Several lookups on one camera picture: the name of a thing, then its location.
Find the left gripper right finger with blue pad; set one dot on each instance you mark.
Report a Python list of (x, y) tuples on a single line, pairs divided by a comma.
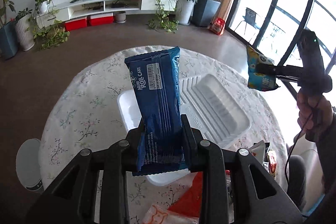
[(257, 197)]

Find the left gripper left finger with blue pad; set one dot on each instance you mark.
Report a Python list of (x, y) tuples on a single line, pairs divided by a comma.
[(71, 197)]

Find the pink cartoon snack pack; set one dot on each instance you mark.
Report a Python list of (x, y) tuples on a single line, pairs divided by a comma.
[(272, 163)]

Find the panda blue snack bag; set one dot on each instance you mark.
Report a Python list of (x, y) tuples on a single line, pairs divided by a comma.
[(259, 81)]

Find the blue mini roll cake pack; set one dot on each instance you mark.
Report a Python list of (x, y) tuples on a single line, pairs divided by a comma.
[(155, 80)]

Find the white red snack bag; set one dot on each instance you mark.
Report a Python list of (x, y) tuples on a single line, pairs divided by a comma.
[(258, 151)]

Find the red foil snack bag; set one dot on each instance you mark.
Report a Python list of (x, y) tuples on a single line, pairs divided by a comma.
[(190, 203)]

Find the clear orange trim snack pack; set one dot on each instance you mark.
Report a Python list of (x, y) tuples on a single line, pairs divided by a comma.
[(174, 214)]

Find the person right hand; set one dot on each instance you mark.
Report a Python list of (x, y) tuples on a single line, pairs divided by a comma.
[(315, 115)]

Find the white round stool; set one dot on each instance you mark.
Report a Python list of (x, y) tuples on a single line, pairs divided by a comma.
[(27, 166)]

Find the black balcony chair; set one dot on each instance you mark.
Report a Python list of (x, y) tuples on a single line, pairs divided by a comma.
[(251, 18)]

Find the floral round tablecloth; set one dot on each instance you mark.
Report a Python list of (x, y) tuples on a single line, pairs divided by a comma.
[(87, 114)]

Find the white plastic tray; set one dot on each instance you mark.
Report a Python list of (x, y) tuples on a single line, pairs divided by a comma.
[(209, 107)]

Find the red snack box on floor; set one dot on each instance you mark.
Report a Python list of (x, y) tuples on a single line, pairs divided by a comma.
[(217, 26)]

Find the small trailing plant on console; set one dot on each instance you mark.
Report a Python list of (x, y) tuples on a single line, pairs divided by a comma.
[(161, 19)]

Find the tall plant blue pot left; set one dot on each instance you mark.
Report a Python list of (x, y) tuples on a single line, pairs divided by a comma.
[(9, 43)]

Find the trailing pothos plant left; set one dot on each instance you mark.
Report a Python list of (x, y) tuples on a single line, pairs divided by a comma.
[(47, 30)]

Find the red storage box left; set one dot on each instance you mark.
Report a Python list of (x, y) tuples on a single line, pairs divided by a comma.
[(75, 24)]

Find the red storage box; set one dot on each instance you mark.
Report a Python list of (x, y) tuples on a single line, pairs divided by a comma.
[(100, 19), (75, 24)]

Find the red storage box right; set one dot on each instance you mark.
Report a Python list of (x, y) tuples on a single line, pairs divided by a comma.
[(100, 19)]

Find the plant ribbed white pot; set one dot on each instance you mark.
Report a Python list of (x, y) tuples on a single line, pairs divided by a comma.
[(22, 29)]

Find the small grey flower pot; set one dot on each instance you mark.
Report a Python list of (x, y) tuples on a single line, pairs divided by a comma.
[(120, 17)]

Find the white tv console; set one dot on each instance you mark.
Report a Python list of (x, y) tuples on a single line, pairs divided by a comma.
[(81, 8)]

